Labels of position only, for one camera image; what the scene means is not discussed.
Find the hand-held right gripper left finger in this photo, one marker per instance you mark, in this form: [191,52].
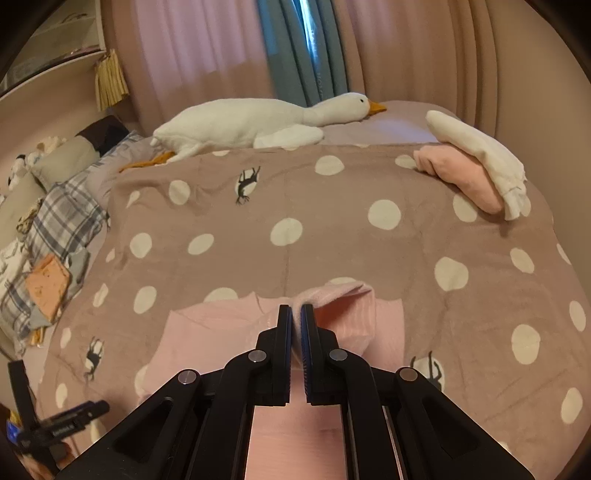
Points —
[281,344]

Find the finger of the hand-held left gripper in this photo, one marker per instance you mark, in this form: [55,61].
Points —
[21,392]
[74,415]

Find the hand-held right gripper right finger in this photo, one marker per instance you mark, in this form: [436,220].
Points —
[307,353]

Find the pink knit sweater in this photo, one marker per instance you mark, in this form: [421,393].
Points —
[383,332]

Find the small orange object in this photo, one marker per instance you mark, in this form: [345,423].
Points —
[40,334]

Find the folded orange printed cloth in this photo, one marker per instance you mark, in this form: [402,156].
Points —
[46,284]

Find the mauve polka dot blanket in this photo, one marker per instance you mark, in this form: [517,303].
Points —
[323,240]

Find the white printed cloth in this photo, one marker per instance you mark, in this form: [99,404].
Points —
[11,267]

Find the brown floral cloth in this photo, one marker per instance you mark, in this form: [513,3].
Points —
[27,221]

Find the plaid pillow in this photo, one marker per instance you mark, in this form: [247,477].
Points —
[64,212]

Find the beige headboard cushion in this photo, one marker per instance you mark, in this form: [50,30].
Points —
[16,203]
[67,159]

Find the pile of small plush toys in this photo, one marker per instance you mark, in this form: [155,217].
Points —
[18,168]

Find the white goose plush toy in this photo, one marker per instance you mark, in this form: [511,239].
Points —
[231,122]

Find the folded pink garment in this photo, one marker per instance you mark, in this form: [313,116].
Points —
[461,175]

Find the lavender bed sheet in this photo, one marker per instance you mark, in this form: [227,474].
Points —
[397,124]

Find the lavender pillow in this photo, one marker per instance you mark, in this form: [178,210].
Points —
[117,159]

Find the folded white garment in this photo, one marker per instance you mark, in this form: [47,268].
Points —
[480,147]

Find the dark brown cushion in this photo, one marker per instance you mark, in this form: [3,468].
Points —
[104,129]

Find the blue curtain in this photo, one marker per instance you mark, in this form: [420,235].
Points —
[286,50]

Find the pink curtain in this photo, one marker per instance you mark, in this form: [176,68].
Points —
[198,50]
[415,50]

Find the straw fringe hanging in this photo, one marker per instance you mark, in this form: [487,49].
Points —
[111,78]

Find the white wall shelf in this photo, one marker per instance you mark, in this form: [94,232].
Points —
[60,32]

